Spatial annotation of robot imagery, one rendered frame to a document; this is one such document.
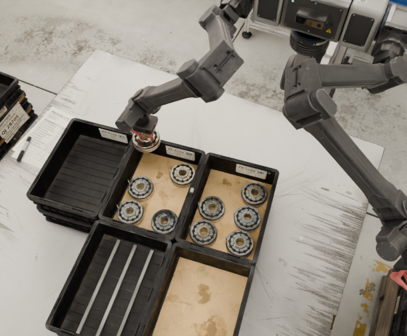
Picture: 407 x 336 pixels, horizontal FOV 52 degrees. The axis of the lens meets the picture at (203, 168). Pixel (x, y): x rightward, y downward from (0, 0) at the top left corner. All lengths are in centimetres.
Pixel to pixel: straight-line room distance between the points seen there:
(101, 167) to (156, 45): 185
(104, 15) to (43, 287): 260
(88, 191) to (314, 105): 108
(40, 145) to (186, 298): 104
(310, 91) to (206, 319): 88
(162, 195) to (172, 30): 213
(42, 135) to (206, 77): 128
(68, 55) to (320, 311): 269
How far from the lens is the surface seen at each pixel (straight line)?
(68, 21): 386
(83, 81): 232
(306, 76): 99
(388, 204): 115
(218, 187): 170
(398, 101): 334
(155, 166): 177
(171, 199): 168
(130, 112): 138
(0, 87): 277
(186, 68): 101
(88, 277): 162
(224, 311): 153
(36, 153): 210
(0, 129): 263
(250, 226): 160
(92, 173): 180
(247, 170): 168
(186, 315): 153
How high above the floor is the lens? 232
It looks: 58 degrees down
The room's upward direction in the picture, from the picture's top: 1 degrees counter-clockwise
